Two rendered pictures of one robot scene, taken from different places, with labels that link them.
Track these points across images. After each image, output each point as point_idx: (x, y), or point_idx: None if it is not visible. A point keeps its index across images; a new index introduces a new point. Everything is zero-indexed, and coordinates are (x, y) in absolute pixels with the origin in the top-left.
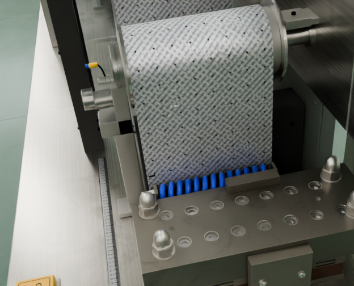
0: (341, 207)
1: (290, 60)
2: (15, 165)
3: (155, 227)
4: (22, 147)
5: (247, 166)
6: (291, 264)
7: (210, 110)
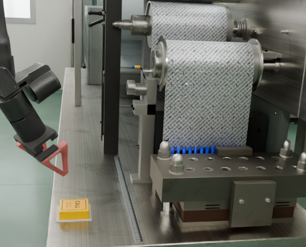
0: (293, 167)
1: (259, 92)
2: (7, 217)
3: (169, 163)
4: (14, 205)
5: None
6: (262, 190)
7: (211, 98)
